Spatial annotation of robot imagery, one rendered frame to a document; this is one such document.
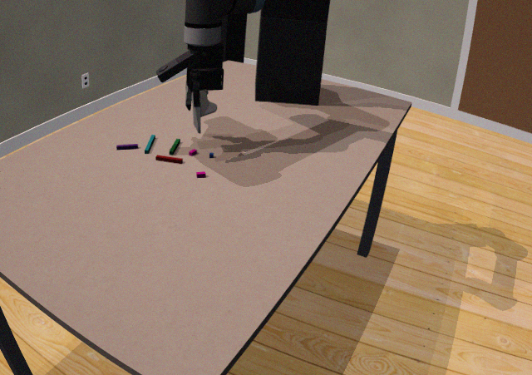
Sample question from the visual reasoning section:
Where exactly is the turquoise rod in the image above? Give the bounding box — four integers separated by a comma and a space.
145, 135, 155, 154

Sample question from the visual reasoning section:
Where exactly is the red rod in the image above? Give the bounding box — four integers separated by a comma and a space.
155, 155, 183, 164

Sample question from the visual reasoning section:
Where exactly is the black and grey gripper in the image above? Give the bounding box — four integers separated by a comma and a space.
185, 42, 224, 133

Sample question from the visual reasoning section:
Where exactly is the green rod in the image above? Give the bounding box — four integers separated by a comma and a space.
170, 139, 180, 155

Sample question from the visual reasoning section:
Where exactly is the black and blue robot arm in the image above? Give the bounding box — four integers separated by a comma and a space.
156, 0, 265, 82

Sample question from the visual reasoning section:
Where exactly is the purple rod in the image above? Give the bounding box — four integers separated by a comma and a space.
116, 144, 138, 150

